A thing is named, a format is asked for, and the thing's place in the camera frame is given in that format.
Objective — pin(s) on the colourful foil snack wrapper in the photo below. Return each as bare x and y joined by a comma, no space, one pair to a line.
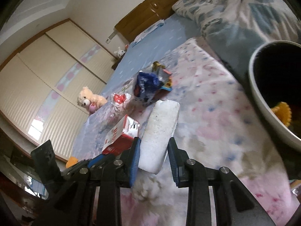
163,75

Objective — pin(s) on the pink floral blanket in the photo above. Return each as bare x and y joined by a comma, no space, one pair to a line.
217,126

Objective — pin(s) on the wooden bed headboard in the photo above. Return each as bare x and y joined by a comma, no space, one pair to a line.
143,16

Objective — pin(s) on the white round trash bin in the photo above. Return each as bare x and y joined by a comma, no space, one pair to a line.
274,76

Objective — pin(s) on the beige teddy bear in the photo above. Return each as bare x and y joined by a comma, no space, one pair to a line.
89,101

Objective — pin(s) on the red white plastic bag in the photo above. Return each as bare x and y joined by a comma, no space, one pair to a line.
121,103

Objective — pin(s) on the blue bed sheet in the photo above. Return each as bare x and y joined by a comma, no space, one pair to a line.
153,47

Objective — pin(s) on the dark wooden nightstand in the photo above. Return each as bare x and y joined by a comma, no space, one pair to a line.
115,65

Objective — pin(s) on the red white carton box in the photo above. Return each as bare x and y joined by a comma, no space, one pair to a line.
121,136

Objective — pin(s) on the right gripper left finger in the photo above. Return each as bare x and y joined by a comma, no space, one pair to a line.
131,162

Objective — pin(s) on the cream sliding wardrobe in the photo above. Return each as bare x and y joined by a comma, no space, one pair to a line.
41,80

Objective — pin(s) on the blue white pillow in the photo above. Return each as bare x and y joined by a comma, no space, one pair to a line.
147,31

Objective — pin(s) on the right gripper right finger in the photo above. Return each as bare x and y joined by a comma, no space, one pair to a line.
212,192

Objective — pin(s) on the blue plastic wrapper bag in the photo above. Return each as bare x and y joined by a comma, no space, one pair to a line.
146,86

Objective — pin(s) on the white foam block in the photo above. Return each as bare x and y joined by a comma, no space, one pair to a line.
159,129

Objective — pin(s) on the small orange foam net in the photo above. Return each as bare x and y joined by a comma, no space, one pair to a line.
71,161

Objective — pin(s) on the small white bunny toy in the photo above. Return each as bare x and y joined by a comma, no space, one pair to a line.
119,52

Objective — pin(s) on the grey blue patterned duvet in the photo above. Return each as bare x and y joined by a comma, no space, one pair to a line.
234,29

